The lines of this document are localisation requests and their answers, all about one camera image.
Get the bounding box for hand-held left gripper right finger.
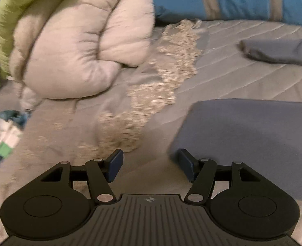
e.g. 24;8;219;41
178;149;264;205

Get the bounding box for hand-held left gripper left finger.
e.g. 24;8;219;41
39;149;124;205

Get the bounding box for grey-blue fleece pants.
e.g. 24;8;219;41
168;38;302;203

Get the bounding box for grey quilted bedspread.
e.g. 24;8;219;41
0;18;302;246

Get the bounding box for blue and white package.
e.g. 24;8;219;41
0;110;29;172

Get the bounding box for white puffy comforter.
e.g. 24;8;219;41
8;0;156;101

